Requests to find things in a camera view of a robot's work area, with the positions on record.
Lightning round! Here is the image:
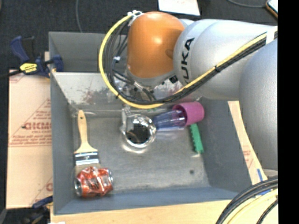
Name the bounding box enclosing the brown cardboard board, red print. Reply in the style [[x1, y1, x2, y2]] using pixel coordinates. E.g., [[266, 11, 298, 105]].
[[6, 52, 268, 210]]

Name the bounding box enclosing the green ribbed connector block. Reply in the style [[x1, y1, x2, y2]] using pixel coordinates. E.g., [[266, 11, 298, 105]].
[[189, 123, 205, 154]]

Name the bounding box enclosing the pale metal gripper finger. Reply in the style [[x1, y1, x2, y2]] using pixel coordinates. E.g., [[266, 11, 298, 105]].
[[120, 108, 132, 132]]

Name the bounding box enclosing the grey metal bin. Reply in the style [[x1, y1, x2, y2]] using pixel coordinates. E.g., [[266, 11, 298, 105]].
[[48, 31, 254, 216]]

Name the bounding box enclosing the wooden handle paint brush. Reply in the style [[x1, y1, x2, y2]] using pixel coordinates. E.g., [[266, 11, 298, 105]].
[[73, 109, 100, 170]]

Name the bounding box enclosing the crushed orange drink can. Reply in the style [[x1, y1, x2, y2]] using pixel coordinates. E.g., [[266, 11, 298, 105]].
[[73, 166, 114, 198]]

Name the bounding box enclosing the clear purple plastic cup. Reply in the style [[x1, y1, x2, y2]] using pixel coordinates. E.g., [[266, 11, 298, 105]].
[[152, 110, 188, 131]]

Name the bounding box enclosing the clear round glass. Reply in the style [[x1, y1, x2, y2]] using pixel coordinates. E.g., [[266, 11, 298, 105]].
[[120, 114, 157, 154]]

